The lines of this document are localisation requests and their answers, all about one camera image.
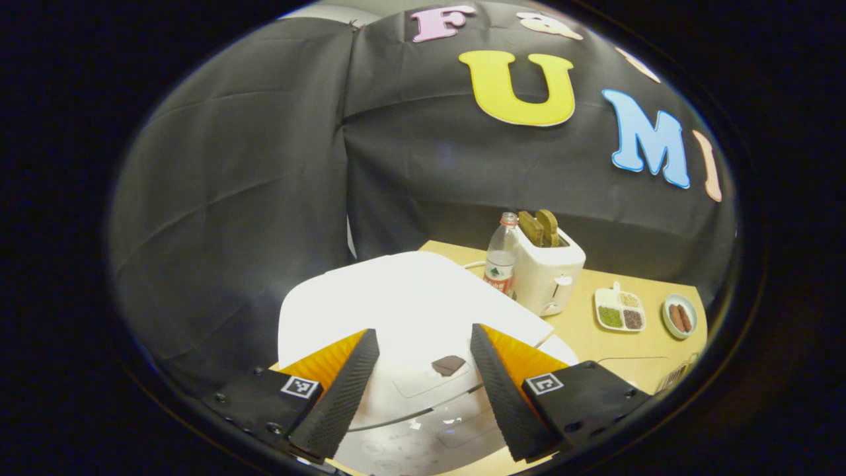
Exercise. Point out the red meat piece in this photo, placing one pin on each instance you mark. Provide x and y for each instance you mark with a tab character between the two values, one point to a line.
675	318
685	318

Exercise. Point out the brown toast slice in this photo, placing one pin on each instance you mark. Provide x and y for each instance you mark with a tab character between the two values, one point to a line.
531	229
548	227

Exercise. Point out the white divided grain dish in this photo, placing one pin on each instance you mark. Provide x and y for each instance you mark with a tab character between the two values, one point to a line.
605	297

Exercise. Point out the white toaster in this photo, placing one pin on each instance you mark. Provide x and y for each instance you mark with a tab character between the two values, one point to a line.
548	277

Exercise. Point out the white rice cooker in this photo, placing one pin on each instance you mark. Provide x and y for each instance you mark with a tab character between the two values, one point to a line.
410	304

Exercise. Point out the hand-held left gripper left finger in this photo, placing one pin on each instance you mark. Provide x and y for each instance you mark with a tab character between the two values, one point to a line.
340	393

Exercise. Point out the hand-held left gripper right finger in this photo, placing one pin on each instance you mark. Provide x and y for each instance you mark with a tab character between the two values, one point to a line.
505	400

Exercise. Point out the clear plastic water bottle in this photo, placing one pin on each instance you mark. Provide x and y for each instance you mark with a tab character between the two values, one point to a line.
500	264

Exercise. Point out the light green plate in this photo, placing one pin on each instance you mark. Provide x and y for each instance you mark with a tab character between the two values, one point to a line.
667	330

